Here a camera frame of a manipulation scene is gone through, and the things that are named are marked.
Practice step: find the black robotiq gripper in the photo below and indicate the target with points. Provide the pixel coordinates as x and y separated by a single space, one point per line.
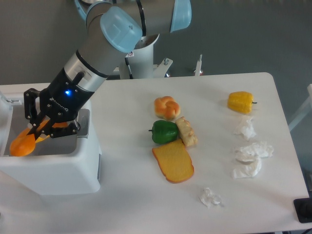
60 101

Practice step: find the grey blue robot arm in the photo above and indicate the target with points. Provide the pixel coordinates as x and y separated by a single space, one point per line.
113 30

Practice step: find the white trash can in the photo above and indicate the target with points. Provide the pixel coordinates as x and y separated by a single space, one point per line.
66 165

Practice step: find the round knotted bread bun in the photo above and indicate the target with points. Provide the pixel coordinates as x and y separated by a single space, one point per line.
166 108

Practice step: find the flat toast bread slice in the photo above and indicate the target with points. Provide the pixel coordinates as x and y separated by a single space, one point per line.
174 161

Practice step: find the small crusty bread piece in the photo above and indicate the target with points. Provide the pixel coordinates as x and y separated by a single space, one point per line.
186 132

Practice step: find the green bell pepper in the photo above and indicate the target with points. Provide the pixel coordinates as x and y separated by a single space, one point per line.
164 132

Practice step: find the small crumpled white tissue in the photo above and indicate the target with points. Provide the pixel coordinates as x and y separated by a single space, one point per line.
209 199

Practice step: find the yellow bell pepper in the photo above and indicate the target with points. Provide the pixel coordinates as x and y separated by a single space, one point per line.
241 102

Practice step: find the crumpled white tissue top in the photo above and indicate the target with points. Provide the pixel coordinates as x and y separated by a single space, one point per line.
245 128

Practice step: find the crumpled white tissue middle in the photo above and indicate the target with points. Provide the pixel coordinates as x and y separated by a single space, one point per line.
253 151

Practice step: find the crumpled white tissue lower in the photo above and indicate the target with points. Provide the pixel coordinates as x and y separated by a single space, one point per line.
247 168

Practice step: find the black device at edge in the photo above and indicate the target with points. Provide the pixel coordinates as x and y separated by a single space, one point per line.
303 208

